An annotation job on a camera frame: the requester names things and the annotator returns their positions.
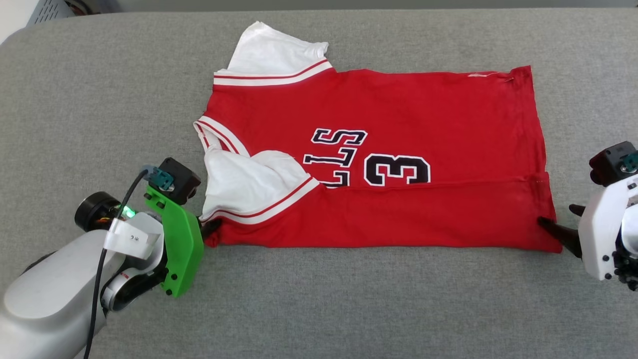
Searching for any white paper cable tag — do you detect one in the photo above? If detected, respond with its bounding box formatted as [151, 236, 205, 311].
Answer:
[103, 218, 164, 260]

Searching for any red white basketball jersey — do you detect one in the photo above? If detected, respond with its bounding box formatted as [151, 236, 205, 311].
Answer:
[193, 21, 563, 254]

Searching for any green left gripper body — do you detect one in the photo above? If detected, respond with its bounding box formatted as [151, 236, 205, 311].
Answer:
[144, 184, 205, 299]

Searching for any black left cable teal connector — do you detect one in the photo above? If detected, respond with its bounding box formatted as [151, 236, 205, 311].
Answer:
[83, 166, 175, 359]

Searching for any white equipment box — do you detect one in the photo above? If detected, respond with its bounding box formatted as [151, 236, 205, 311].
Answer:
[0, 0, 75, 44]

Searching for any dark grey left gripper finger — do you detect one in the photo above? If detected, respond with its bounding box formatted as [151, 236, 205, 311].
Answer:
[199, 218, 223, 240]

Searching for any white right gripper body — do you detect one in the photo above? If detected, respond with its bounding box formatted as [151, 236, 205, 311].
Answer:
[578, 175, 638, 282]

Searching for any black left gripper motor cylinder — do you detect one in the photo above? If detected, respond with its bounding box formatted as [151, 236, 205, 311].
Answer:
[74, 191, 126, 233]

